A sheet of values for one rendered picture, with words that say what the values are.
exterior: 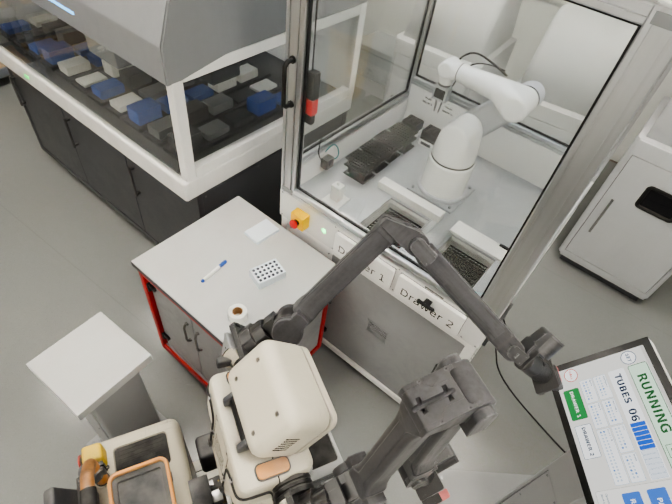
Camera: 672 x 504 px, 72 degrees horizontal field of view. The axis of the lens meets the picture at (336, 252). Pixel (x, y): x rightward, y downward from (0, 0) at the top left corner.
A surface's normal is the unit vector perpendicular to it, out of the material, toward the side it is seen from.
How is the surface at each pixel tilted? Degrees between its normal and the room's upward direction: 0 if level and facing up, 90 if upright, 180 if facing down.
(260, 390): 48
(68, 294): 0
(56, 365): 0
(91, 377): 0
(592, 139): 90
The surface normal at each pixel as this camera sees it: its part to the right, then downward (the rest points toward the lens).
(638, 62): -0.63, 0.53
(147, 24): -0.55, 0.25
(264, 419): -0.60, -0.28
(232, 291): 0.11, -0.66
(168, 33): 0.77, 0.53
